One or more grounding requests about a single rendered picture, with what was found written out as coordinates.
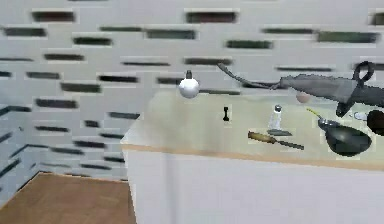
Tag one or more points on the white kitchen counter cabinet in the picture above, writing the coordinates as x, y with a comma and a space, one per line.
253, 190

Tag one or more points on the small black shaker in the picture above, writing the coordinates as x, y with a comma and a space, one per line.
226, 114

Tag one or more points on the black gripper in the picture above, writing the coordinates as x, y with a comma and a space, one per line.
320, 86

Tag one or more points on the dark grey flat piece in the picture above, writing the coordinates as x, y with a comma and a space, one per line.
279, 132

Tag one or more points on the clear salt shaker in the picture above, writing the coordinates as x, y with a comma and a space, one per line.
275, 120

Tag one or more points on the dark brown bowl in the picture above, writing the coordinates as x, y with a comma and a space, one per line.
377, 122

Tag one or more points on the black frying pan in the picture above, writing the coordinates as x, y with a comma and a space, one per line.
346, 140

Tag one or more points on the pale pink egg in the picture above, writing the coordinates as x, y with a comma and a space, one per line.
302, 97

